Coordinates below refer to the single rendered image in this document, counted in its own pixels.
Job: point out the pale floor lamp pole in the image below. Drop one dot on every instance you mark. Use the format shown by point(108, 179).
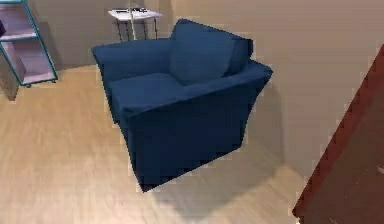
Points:
point(132, 23)

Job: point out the blue armchair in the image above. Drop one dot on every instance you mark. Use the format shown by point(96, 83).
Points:
point(173, 106)

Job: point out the teal frame shelf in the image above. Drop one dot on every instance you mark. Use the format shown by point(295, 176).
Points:
point(30, 56)

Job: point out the white side table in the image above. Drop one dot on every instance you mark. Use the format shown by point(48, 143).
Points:
point(140, 16)

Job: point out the black remote control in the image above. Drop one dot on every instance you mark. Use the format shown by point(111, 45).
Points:
point(140, 10)

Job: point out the red-brown wooden door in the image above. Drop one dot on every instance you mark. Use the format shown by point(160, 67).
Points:
point(353, 166)

